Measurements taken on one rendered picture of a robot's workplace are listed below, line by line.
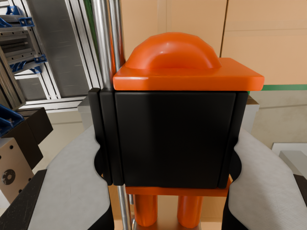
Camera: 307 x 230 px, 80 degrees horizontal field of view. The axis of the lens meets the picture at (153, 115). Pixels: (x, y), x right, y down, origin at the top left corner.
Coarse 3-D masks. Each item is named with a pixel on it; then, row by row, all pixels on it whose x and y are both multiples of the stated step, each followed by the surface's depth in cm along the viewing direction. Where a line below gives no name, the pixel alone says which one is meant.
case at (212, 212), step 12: (132, 204) 42; (204, 204) 42; (216, 204) 42; (120, 216) 40; (204, 216) 39; (216, 216) 39; (120, 228) 40; (132, 228) 40; (204, 228) 39; (216, 228) 39
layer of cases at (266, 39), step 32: (128, 0) 61; (160, 0) 61; (192, 0) 60; (224, 0) 60; (256, 0) 59; (288, 0) 59; (128, 32) 65; (160, 32) 65; (192, 32) 65; (224, 32) 64; (256, 32) 64; (288, 32) 63; (256, 64) 69; (288, 64) 68
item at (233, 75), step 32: (224, 64) 11; (128, 96) 9; (160, 96) 9; (192, 96) 9; (224, 96) 9; (128, 128) 10; (160, 128) 10; (192, 128) 10; (224, 128) 10; (128, 160) 11; (160, 160) 11; (192, 160) 11; (224, 160) 11; (128, 192) 13; (160, 192) 12; (192, 192) 12; (224, 192) 12
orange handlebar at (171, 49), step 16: (176, 32) 10; (144, 48) 10; (160, 48) 10; (176, 48) 10; (192, 48) 10; (208, 48) 10; (128, 64) 11; (144, 64) 10; (160, 64) 10; (176, 64) 10; (192, 64) 10; (208, 64) 10; (144, 208) 16; (192, 208) 15; (144, 224) 17; (192, 224) 16
